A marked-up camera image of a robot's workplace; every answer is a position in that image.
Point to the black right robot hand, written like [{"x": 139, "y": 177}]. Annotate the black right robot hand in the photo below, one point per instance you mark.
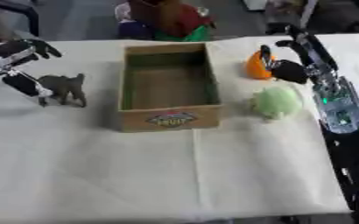
[{"x": 291, "y": 71}]

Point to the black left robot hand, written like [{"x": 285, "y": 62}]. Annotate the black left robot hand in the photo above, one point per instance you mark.
[{"x": 27, "y": 85}]

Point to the orange toy fruit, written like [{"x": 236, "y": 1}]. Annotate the orange toy fruit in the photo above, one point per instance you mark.
[{"x": 255, "y": 68}]

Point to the silver and black right robot arm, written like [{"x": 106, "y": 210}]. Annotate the silver and black right robot arm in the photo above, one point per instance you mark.
[{"x": 341, "y": 110}]

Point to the tan cardboard box green inside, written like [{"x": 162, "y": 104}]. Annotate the tan cardboard box green inside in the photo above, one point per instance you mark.
[{"x": 167, "y": 87}]

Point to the pale green round toy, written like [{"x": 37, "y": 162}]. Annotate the pale green round toy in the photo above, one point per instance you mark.
[{"x": 275, "y": 102}]

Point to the grey toy animal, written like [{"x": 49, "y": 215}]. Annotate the grey toy animal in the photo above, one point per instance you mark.
[{"x": 65, "y": 86}]

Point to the white pole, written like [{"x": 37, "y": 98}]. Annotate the white pole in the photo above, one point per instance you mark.
[{"x": 308, "y": 13}]

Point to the dark chair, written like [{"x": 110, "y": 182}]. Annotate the dark chair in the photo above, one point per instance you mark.
[{"x": 19, "y": 10}]

